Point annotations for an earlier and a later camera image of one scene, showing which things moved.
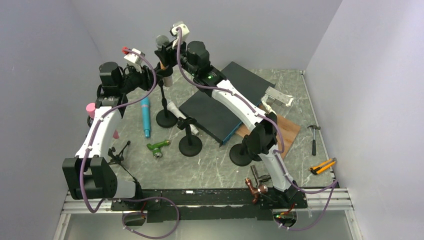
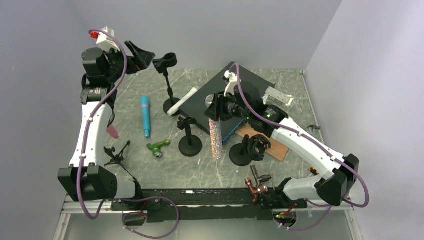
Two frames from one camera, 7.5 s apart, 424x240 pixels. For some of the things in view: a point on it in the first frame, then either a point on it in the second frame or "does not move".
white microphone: x=172 y=106 -> x=176 y=107
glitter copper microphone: x=161 y=40 -> x=215 y=128
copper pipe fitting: x=254 y=191 does not move
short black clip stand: x=189 y=145 does not move
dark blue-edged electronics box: x=214 y=119 does not move
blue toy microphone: x=145 y=105 does not move
